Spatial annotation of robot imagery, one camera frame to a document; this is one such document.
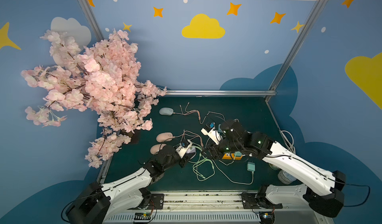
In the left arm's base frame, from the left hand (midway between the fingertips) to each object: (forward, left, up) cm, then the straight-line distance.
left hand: (192, 148), depth 80 cm
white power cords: (+9, -67, -16) cm, 69 cm away
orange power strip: (-12, -15, +19) cm, 27 cm away
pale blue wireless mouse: (+35, +21, -11) cm, 42 cm away
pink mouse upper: (+13, +20, -11) cm, 27 cm away
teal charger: (-6, -34, -10) cm, 36 cm away
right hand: (-6, -7, +13) cm, 15 cm away
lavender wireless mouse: (-4, +2, +6) cm, 7 cm away
